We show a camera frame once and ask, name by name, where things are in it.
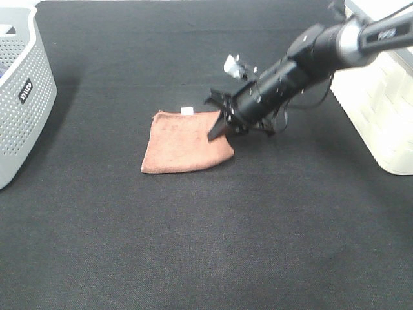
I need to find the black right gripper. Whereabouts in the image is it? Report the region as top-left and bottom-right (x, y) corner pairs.
(204, 60), (310, 142)

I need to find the brown towel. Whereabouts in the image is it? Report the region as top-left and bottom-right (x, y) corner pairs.
(141, 110), (234, 174)

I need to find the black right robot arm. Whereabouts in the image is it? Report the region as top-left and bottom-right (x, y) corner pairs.
(206, 12), (412, 141)

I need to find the black fabric table mat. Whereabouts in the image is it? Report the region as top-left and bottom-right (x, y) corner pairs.
(1, 1), (412, 309)

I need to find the white plastic basket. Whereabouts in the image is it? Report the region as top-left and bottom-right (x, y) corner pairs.
(328, 0), (413, 176)

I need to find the grey perforated plastic basket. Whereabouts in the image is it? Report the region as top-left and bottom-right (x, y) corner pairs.
(1, 1), (57, 187)

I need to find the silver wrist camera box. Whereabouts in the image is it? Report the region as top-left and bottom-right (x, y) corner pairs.
(223, 54), (258, 81)

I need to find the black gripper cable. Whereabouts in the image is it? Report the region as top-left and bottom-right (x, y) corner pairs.
(270, 71), (335, 132)

